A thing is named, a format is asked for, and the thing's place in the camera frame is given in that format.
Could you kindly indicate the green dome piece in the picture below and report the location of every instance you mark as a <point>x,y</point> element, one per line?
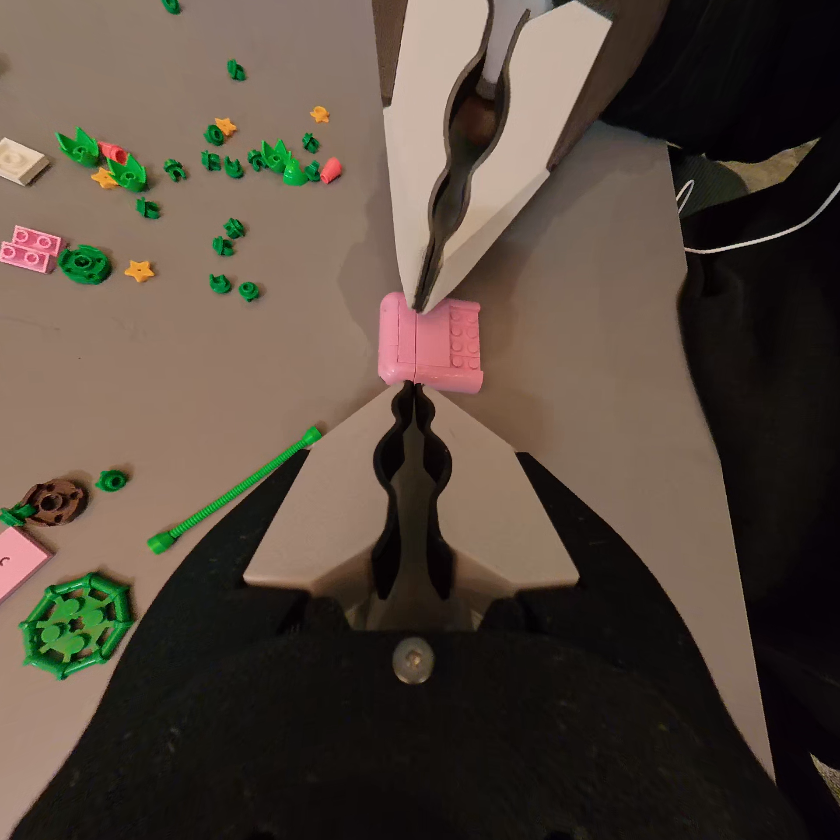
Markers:
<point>295,176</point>

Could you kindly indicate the green round plate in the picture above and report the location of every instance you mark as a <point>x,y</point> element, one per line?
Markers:
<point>69,266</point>

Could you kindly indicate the person's right hand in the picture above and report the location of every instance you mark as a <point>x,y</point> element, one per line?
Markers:
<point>476,121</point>

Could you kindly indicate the pink smiley face tile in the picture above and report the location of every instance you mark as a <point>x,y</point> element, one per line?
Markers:
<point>19,564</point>

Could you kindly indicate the brown round holed plate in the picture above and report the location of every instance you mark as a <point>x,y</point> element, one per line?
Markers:
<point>73,499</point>

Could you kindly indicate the pink two-stud plate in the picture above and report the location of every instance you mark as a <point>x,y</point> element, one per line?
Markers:
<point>36,239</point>
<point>26,257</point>

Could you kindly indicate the pink brick block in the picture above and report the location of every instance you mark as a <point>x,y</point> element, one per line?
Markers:
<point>400,341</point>

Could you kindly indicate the yellow star piece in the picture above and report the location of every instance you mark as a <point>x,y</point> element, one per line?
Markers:
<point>139,270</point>
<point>103,178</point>
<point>226,126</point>
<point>319,115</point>

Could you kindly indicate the scattered small green clips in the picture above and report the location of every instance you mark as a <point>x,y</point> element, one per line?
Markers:
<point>148,208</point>

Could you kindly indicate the green spiky leaf piece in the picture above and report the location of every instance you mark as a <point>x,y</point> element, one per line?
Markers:
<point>275,161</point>
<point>128,177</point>
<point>79,154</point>

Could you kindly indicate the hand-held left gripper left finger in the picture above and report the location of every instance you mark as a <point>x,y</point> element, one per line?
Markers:
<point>315,525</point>

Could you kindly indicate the green web with round plate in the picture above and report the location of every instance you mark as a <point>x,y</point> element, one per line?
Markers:
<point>72,623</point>

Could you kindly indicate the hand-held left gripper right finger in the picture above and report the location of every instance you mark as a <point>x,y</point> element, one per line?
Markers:
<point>505,525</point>

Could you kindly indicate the white square tile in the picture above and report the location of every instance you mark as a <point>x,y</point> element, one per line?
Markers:
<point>19,164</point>

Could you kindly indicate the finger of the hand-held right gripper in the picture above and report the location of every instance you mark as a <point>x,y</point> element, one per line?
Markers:
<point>420,65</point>
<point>538,98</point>

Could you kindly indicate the green flexible rod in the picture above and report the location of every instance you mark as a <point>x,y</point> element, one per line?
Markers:
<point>236,489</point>

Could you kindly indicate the person's black jacket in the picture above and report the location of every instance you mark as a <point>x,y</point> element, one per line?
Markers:
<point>774,394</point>

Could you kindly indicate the coral cone piece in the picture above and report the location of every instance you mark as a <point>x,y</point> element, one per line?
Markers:
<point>330,170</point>
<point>115,153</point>

